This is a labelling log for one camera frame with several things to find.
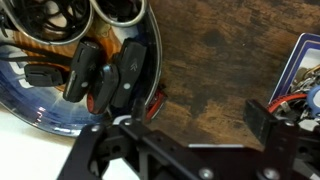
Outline dark wooden console table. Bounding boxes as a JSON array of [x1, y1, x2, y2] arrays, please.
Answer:
[[150, 0, 320, 149]]

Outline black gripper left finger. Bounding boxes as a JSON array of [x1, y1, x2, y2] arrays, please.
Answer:
[[131, 98, 146, 122]]

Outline square blue-rimmed key tray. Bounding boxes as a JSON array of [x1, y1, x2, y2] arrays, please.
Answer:
[[270, 33, 320, 101]]

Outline black bike light with arrow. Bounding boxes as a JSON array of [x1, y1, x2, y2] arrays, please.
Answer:
[[111, 38, 147, 108]]

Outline small red black bike light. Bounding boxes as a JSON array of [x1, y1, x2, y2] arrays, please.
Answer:
[[146, 89, 167, 122]]

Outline black bike light left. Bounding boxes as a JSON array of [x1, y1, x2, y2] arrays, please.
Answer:
[[63, 40, 101, 102]]

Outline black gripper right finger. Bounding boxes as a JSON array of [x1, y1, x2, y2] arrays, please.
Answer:
[[243, 99, 277, 145]]

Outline coiled black cable in tray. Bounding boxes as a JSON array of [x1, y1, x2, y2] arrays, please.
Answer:
[[0, 0, 148, 63]]

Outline round dark blue tray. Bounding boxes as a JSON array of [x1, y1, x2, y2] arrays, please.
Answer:
[[0, 0, 162, 137]]

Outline small black clip mount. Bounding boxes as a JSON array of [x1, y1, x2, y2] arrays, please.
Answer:
[[24, 64, 66, 87]]

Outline bunch of keys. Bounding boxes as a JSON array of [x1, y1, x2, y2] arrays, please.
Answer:
[[267, 65, 320, 131]]

